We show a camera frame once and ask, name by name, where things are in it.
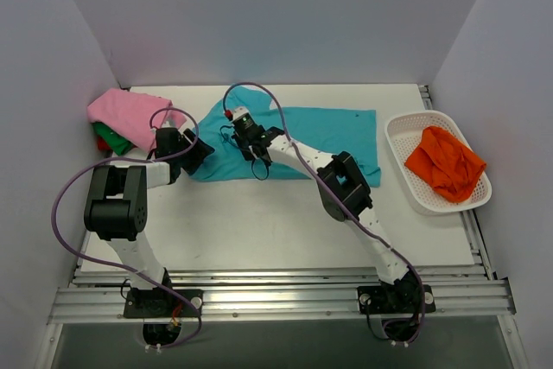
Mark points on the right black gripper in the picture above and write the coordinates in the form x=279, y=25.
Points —
x=245, y=144

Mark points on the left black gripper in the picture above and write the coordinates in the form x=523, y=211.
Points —
x=199, y=149

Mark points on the teal t-shirt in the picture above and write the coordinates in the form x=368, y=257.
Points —
x=328, y=130

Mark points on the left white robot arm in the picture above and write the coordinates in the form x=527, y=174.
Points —
x=117, y=203

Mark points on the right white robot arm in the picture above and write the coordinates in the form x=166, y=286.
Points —
x=344, y=191

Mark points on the pink folded t-shirt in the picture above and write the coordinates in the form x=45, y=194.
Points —
x=131, y=114

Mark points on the green folded t-shirt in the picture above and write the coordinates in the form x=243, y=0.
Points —
x=120, y=146

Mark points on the red folded t-shirt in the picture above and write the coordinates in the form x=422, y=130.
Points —
x=102, y=144

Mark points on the orange t-shirt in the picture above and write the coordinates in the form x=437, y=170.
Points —
x=447, y=165

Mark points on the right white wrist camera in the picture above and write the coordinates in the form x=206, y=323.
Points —
x=236, y=113

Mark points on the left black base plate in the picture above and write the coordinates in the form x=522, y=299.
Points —
x=157, y=303

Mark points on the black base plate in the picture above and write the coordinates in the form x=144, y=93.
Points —
x=157, y=303
x=385, y=299

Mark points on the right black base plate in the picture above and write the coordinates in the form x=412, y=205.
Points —
x=385, y=299

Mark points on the aluminium rail frame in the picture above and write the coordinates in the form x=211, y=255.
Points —
x=280, y=286

